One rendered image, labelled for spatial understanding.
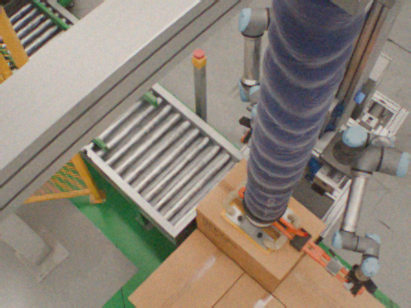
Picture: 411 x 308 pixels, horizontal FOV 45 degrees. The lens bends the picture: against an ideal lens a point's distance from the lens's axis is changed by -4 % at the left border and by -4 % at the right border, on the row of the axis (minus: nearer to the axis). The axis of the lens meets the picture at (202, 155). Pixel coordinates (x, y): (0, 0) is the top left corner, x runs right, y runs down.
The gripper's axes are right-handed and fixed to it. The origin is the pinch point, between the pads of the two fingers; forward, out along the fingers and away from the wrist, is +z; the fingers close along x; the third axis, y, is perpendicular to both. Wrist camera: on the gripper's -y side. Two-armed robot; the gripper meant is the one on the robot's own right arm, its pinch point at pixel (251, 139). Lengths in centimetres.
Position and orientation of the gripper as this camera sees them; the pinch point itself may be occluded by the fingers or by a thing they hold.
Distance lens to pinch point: 280.5
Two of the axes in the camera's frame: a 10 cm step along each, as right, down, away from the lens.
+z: 0.1, 4.2, 9.1
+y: 7.3, 6.1, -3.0
